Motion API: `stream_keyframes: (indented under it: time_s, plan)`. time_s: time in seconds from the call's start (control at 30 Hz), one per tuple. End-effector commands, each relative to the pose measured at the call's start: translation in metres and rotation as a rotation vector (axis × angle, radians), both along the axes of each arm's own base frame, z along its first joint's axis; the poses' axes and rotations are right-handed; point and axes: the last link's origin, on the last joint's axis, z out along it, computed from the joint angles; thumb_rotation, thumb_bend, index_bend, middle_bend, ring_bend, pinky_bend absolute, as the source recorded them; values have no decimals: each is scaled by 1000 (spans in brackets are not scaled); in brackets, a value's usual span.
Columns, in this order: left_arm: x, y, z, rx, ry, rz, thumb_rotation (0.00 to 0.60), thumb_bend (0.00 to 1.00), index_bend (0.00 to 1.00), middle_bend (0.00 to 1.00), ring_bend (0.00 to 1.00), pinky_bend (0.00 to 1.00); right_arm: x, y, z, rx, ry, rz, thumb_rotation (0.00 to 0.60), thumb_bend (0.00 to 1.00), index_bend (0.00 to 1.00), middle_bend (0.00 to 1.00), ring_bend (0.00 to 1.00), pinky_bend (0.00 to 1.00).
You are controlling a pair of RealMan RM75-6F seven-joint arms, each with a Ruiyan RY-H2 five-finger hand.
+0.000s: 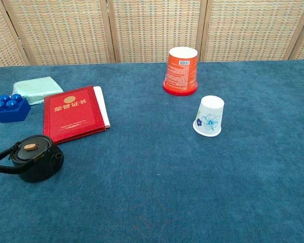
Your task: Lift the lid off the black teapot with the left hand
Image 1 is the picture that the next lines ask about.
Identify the black teapot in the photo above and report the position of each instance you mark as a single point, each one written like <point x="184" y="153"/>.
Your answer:
<point x="44" y="164"/>

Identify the black pan lid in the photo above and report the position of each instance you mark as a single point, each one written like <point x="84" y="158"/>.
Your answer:
<point x="30" y="150"/>

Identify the orange paper cup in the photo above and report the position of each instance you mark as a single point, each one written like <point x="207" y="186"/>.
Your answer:
<point x="181" y="73"/>

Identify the blue tablecloth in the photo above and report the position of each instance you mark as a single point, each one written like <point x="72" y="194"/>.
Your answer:
<point x="167" y="177"/>

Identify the white floral paper cup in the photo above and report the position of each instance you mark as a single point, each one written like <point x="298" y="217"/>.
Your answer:
<point x="209" y="116"/>

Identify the red certificate book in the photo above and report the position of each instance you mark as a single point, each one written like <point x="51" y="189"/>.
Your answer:
<point x="72" y="114"/>

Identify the woven folding screen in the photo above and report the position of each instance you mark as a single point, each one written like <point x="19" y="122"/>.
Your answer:
<point x="142" y="27"/>

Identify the light green tissue pack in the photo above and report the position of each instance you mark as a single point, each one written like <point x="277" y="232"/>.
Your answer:
<point x="36" y="88"/>

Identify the blue toy building block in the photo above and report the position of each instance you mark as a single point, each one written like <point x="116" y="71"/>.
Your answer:
<point x="11" y="111"/>

